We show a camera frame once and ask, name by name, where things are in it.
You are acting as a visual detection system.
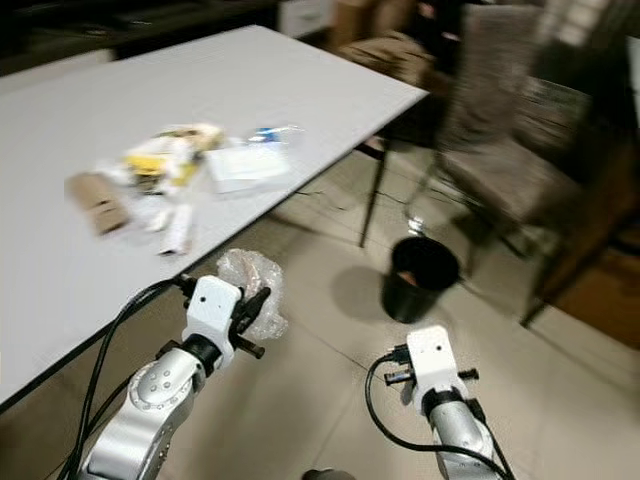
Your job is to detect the clear plastic wrap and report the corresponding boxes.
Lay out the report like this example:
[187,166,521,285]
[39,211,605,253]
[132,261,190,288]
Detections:
[216,247,290,343]

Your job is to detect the black rubbish bin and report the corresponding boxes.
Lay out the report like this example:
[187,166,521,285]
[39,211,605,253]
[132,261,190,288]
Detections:
[379,235,462,324]

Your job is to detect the large white crumpled tissue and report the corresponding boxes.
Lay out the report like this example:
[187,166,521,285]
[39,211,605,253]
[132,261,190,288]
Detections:
[159,202,197,258]

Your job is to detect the white plastic food container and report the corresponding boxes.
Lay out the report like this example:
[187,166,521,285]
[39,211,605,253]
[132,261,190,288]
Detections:
[204,144,292,195]

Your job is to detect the small white crumpled tissue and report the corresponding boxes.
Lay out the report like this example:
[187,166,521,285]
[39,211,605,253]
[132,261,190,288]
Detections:
[132,194,173,233]

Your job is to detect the black table leg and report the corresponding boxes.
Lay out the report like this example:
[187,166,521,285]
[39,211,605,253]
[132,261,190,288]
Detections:
[357,138,390,250]

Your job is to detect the dark brown wooden cabinet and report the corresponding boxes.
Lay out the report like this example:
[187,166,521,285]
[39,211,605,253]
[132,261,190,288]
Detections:
[520,125,640,349]

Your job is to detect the clear plastic water bottle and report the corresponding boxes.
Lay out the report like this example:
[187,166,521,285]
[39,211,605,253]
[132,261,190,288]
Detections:
[244,124,307,150]

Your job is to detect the yellow white snack packet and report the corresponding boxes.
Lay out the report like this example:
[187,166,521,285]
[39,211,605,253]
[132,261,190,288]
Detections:
[124,121,224,189]

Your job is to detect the brown cardboard piece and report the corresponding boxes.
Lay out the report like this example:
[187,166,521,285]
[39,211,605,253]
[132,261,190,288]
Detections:
[64,171,132,237]

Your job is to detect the grey patterned dining chair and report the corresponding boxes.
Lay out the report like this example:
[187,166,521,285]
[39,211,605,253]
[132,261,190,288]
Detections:
[408,4,593,263]

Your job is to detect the brown armchair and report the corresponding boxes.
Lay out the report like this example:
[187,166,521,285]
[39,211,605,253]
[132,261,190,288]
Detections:
[334,29,437,87]

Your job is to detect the small white drawer front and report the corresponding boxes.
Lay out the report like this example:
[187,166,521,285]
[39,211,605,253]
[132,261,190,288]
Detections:
[278,0,332,39]

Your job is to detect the brown cardboard box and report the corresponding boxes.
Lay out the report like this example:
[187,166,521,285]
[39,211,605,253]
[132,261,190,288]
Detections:
[325,0,403,51]

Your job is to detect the dark low tv stand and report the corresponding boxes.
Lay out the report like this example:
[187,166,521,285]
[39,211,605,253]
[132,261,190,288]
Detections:
[0,0,282,78]

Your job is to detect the wide white drawer front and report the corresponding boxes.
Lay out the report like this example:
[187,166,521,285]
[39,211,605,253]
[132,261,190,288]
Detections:
[0,48,112,97]

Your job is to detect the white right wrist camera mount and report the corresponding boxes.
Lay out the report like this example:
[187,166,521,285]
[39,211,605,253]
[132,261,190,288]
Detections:
[404,324,462,417]

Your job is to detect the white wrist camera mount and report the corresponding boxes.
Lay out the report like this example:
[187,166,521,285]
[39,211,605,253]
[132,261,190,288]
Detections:
[404,324,462,417]
[181,274,247,368]

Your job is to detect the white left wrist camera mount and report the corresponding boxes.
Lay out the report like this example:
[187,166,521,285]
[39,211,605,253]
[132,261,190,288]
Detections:
[181,274,247,368]

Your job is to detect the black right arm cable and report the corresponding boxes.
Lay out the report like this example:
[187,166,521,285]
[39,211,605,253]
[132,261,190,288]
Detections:
[364,348,513,473]

